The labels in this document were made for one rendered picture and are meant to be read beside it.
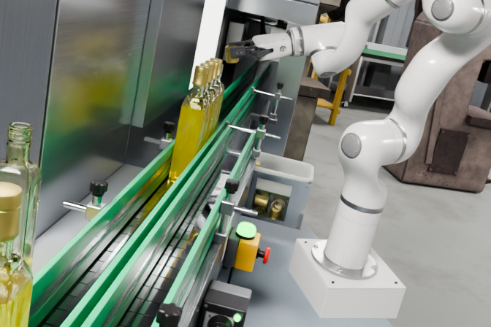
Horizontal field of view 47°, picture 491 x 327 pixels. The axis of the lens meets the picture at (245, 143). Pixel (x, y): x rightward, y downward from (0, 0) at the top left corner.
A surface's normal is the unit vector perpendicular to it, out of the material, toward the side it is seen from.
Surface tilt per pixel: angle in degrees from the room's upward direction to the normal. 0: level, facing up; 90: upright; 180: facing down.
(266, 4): 90
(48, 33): 90
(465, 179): 90
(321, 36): 66
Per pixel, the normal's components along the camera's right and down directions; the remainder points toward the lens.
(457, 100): 0.18, 0.32
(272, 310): 0.21, -0.94
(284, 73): -0.13, 0.25
